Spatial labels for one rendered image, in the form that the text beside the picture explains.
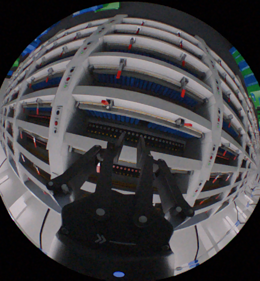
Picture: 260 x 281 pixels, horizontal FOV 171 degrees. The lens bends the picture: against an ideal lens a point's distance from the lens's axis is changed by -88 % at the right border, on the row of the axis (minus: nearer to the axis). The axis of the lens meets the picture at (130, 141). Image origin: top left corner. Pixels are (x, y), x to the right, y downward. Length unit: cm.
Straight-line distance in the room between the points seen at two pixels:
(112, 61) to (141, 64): 12
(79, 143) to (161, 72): 42
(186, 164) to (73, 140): 45
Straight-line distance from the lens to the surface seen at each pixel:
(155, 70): 43
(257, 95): 96
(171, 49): 57
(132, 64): 43
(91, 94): 35
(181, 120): 39
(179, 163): 40
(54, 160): 47
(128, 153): 33
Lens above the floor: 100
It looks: 9 degrees up
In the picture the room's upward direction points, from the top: 167 degrees counter-clockwise
